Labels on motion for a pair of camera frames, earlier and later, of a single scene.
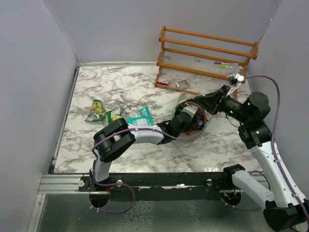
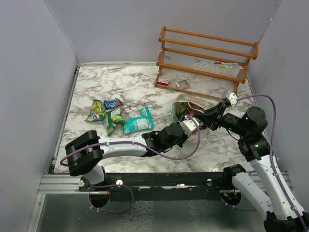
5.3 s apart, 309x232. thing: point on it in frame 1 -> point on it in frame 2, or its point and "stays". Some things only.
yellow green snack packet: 98,111 stays
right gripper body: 215,106 -> 215,119
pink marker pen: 221,63 stays
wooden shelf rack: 203,62 stays
